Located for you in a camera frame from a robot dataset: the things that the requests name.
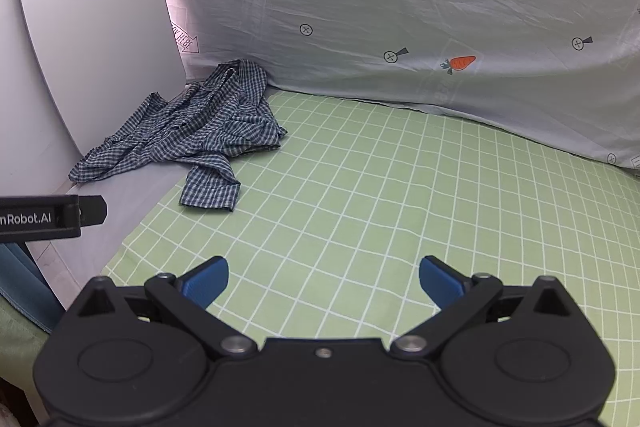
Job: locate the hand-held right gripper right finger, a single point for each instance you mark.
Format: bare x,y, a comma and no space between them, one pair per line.
440,279

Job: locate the grey carrot print sheet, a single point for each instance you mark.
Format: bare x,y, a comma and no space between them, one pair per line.
400,7

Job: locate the blue plaid shirt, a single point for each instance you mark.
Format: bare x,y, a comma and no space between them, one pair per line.
210,127

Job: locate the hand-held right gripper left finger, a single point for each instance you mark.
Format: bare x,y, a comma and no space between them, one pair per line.
205,279

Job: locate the grey mattress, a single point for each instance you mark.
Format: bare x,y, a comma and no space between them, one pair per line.
125,192

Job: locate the white rounded board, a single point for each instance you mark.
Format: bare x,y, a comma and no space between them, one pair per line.
95,32

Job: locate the person's blue jeans leg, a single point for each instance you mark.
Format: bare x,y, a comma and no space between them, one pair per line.
27,277

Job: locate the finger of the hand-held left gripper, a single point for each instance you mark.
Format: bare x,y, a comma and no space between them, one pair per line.
94,211

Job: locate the green grid sheet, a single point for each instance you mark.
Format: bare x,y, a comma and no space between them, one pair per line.
350,187

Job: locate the green cloth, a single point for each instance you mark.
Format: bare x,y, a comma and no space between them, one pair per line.
17,337

